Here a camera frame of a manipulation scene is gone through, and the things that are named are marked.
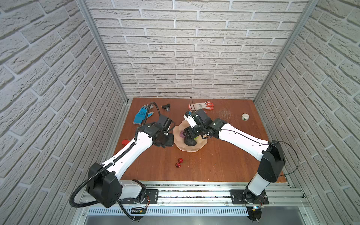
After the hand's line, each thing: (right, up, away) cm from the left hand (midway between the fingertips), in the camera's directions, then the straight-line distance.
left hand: (172, 140), depth 80 cm
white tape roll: (+55, +13, +27) cm, 62 cm away
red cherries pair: (+3, -16, +4) cm, 17 cm away
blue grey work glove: (-28, +14, +30) cm, 43 cm away
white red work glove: (+26, +23, +35) cm, 49 cm away
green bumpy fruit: (+13, +3, -7) cm, 16 cm away
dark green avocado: (+11, -3, +8) cm, 14 cm away
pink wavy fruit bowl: (+3, -1, +13) cm, 13 cm away
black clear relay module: (-8, +21, +33) cm, 40 cm away
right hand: (+10, +5, +2) cm, 12 cm away
